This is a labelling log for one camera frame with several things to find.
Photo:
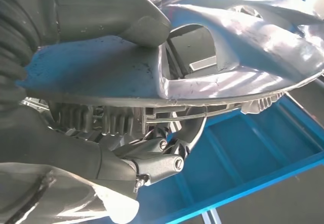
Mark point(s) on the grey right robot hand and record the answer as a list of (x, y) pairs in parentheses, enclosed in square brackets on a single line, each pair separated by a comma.
[(63, 162)]

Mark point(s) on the blue metal shelf rack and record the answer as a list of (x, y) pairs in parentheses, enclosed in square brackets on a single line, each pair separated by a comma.
[(240, 155)]

